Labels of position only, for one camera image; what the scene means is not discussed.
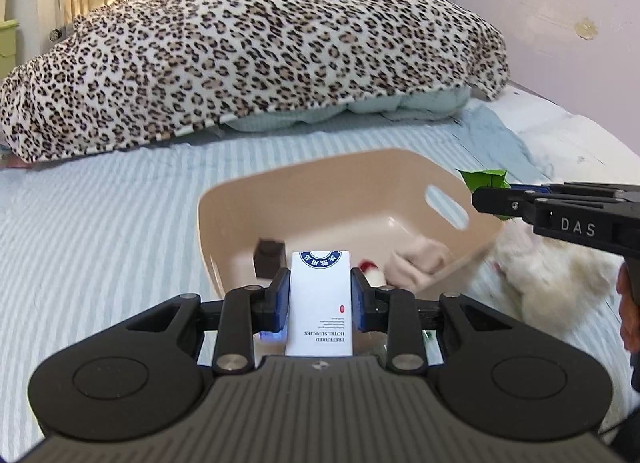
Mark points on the pale pink headboard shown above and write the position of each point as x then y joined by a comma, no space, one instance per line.
550,33

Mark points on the beige cloth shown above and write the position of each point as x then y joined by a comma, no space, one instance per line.
417,258

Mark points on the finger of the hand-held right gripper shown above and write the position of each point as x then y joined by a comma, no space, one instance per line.
575,188
502,203

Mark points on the person's right hand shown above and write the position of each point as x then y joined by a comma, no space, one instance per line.
627,308

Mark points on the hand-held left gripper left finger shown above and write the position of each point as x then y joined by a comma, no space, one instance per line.
281,304

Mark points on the white plush toy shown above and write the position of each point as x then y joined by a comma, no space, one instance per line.
560,278

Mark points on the beige plastic basket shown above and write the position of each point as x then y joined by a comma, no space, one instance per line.
350,183

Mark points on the leopard print blanket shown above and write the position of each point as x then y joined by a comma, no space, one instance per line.
240,48

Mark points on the white pillow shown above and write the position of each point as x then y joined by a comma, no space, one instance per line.
575,143

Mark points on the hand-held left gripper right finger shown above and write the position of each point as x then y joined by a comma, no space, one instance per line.
358,304

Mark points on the grey blue cloth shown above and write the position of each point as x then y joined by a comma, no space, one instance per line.
490,138

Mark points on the white paper box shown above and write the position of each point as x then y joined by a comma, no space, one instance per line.
320,308

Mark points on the green cabinet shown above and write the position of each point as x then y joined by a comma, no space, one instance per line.
8,45

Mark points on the light blue quilt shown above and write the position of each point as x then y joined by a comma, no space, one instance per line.
360,110

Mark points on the striped blue bed sheet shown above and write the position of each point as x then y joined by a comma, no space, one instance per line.
100,223

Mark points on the green packet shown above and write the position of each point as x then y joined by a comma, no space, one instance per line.
482,177

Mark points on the dark brown block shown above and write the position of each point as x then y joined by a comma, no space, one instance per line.
268,258

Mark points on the small red and white item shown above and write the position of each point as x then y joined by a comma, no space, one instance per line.
372,273

